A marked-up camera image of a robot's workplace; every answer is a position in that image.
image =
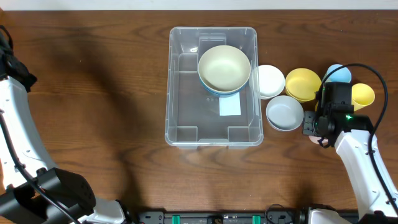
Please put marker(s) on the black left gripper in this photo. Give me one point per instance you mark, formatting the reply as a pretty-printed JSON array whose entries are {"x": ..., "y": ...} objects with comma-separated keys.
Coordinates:
[{"x": 8, "y": 62}]

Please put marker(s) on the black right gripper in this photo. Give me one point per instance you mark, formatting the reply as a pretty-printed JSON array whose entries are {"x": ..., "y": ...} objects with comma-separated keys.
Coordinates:
[{"x": 309, "y": 123}]

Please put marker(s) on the pink cup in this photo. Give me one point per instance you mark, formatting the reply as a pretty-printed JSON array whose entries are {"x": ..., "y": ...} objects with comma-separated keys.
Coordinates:
[{"x": 315, "y": 140}]

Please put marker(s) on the dark blue bowl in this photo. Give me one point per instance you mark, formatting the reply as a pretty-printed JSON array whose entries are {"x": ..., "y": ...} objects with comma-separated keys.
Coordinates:
[{"x": 222, "y": 93}]

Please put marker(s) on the cream large bowl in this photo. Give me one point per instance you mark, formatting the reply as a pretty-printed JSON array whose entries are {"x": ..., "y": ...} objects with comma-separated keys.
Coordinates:
[{"x": 224, "y": 68}]

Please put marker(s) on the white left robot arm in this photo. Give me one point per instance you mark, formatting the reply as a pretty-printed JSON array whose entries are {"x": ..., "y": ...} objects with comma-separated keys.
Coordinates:
[{"x": 37, "y": 190}]

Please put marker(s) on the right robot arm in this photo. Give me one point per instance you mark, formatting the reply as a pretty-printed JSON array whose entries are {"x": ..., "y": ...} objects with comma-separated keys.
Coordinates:
[{"x": 373, "y": 188}]

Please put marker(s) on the light blue cup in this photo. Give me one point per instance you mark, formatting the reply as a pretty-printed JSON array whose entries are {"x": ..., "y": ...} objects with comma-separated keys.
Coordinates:
[{"x": 342, "y": 75}]

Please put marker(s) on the yellow small bowl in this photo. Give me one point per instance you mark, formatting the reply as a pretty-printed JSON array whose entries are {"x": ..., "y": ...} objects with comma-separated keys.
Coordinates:
[{"x": 302, "y": 84}]

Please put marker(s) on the grey small bowl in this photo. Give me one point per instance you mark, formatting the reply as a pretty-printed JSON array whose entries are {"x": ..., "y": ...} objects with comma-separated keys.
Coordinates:
[{"x": 284, "y": 113}]

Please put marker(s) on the white small bowl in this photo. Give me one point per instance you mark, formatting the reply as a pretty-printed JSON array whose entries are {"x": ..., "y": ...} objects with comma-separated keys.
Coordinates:
[{"x": 271, "y": 81}]

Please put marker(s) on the white label in bin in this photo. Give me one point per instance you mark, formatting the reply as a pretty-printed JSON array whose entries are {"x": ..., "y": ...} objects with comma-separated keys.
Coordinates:
[{"x": 230, "y": 106}]

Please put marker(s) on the clear plastic storage bin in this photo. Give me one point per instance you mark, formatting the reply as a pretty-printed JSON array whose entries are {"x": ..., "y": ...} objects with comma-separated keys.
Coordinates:
[{"x": 197, "y": 114}]

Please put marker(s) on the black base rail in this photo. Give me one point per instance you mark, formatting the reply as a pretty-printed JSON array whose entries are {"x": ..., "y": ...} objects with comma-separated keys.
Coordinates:
[{"x": 270, "y": 216}]

